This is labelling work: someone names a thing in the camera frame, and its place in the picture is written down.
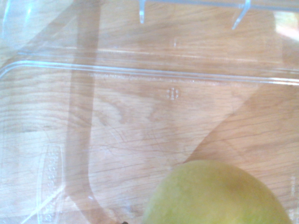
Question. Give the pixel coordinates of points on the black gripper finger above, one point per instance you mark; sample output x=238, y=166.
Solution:
x=124, y=222

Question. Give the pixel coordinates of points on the green yellow apple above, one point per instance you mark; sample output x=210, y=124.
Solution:
x=215, y=196

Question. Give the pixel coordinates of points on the clear plastic container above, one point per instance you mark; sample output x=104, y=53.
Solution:
x=149, y=105

